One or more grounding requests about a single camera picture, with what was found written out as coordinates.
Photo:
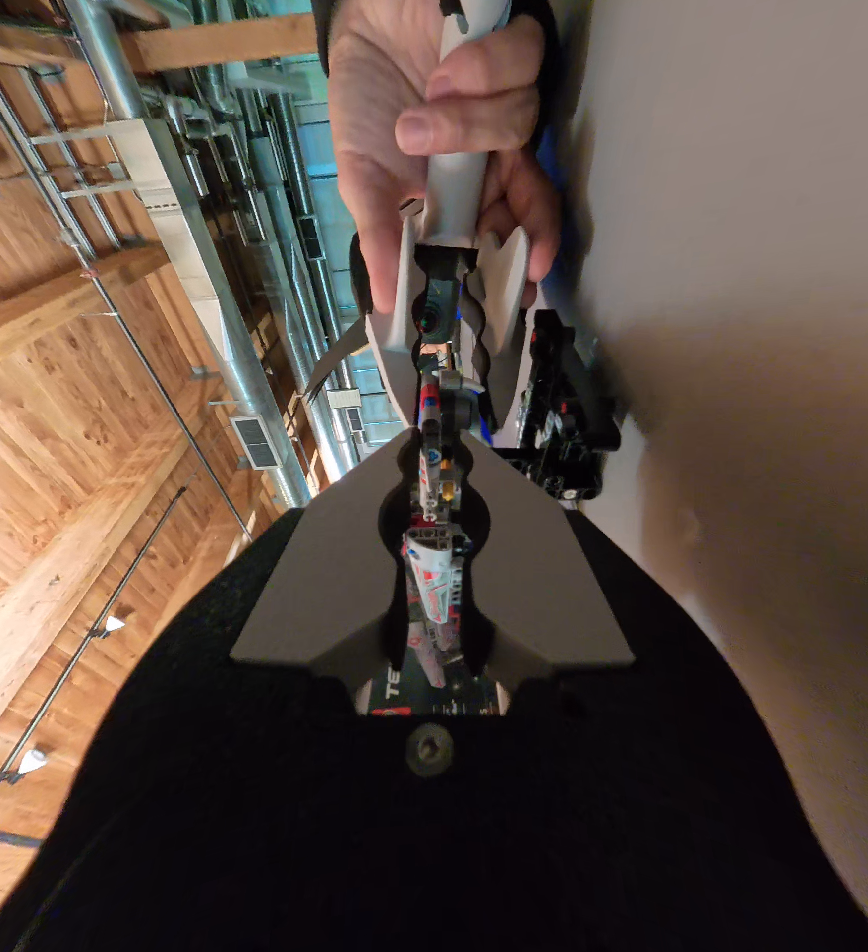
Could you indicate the white air vent grille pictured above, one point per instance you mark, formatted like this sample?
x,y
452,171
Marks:
x,y
257,442

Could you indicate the silver ceiling pipe bundle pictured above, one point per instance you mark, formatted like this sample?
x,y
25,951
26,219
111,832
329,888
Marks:
x,y
292,223

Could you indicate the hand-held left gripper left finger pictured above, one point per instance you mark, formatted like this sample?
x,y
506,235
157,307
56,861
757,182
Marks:
x,y
322,595

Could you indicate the person's right hand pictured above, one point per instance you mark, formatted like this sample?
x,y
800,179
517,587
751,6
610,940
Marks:
x,y
382,111

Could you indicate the toy brick vehicle model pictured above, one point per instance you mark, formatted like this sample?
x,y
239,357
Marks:
x,y
575,416

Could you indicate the white rectangular duct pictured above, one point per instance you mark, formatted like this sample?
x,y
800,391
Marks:
x,y
181,223

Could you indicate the dark toy set box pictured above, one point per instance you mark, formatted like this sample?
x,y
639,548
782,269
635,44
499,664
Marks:
x,y
396,695

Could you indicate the silver round air duct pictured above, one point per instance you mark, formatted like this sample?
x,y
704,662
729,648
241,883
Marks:
x,y
106,67

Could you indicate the dark grey curved panel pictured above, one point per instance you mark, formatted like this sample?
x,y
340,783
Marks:
x,y
333,357

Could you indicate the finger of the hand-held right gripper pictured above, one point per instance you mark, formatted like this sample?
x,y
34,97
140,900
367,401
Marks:
x,y
508,282
396,335

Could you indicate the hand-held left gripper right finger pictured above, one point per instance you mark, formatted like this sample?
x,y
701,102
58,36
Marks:
x,y
553,595

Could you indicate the small white sign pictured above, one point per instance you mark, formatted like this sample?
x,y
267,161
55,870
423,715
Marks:
x,y
343,399

